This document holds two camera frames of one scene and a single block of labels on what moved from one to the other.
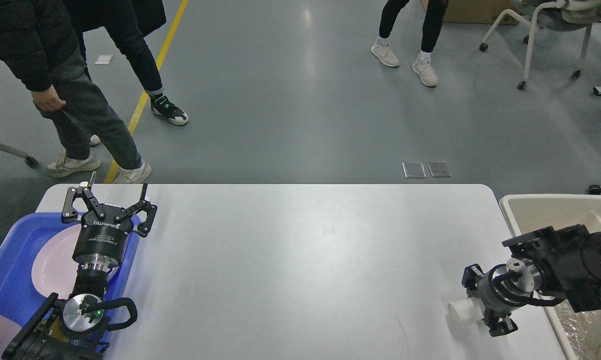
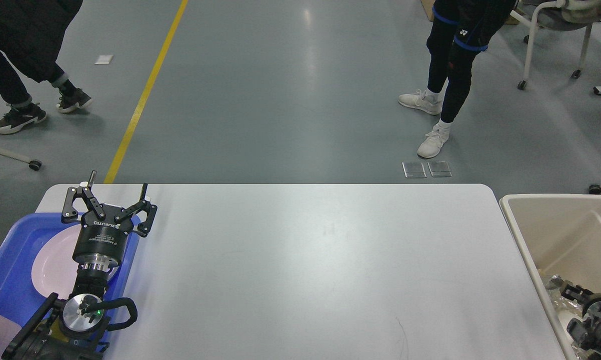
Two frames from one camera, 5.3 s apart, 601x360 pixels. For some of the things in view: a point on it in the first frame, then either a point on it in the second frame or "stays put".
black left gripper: x=100 y=244 stays put
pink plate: x=54 y=266 stays put
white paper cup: x=466 y=311 -> x=564 y=316
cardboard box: x=475 y=11 -> x=427 y=5
